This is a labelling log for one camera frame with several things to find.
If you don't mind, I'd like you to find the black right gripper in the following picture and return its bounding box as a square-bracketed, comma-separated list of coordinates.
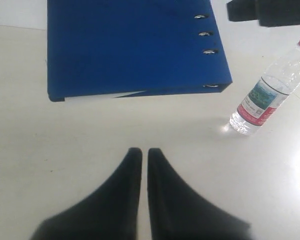
[226, 0, 300, 27]

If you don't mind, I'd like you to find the blue ring binder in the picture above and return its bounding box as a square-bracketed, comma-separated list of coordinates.
[47, 0, 232, 102]

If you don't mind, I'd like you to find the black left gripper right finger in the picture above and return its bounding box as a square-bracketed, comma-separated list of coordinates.
[147, 148, 252, 240]

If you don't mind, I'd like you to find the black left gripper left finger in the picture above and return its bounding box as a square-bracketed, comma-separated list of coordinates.
[31, 147, 143, 240]

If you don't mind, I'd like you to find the clear water bottle red cap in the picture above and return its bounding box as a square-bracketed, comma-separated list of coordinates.
[229, 40, 300, 135]

